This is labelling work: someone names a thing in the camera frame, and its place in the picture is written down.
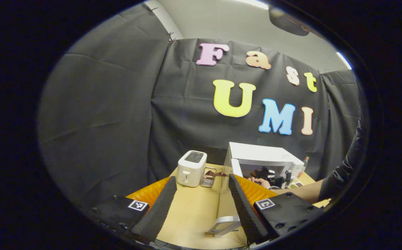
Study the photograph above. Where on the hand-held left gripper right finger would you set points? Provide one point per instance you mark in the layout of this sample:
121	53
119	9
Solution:
244	211

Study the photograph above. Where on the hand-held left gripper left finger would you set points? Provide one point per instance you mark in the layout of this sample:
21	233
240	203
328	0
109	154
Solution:
159	211

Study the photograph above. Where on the white microwave oven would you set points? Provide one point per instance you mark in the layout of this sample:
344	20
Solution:
256	152

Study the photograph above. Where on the clear bottle with red label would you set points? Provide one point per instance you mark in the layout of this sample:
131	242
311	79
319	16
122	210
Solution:
303	168

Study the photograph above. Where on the brown utensil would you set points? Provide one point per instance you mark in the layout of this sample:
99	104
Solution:
221	174

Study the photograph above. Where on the white toaster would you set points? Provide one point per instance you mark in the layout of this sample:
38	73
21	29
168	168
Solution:
190	172

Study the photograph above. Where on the black backdrop cloth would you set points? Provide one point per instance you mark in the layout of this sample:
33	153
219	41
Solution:
117	114

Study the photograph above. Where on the dark rounded object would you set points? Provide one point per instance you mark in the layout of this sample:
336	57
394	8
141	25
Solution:
287	22

